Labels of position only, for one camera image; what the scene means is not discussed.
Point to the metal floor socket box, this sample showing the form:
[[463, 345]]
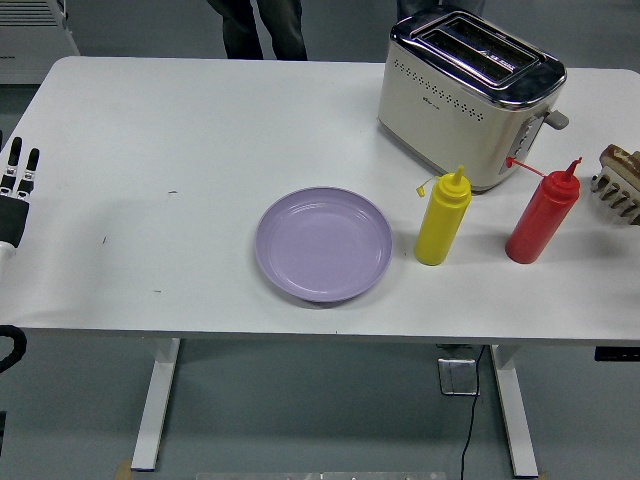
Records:
[[457, 377]]

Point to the metal toast rack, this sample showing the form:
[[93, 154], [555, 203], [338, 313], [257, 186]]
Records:
[[617, 197]]

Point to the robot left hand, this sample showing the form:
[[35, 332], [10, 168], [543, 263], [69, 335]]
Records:
[[12, 220]]

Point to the purple round plate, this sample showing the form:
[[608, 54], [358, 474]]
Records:
[[324, 247]]

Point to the yellow squeeze bottle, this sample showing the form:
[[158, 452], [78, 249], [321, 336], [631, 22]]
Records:
[[440, 225]]

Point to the black table control panel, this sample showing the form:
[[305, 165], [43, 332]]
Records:
[[617, 353]]

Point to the white cabinet appliance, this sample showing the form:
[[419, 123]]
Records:
[[30, 50]]

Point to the person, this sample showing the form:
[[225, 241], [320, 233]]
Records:
[[440, 6], [240, 30]]

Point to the white table leg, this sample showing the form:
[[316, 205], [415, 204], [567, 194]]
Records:
[[515, 410], [155, 400]]

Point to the brown bread slice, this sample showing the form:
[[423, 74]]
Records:
[[622, 157]]

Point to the cream and chrome toaster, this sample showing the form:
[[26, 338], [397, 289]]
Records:
[[440, 115]]

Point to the red squeeze bottle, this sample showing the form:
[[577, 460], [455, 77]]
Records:
[[540, 225]]

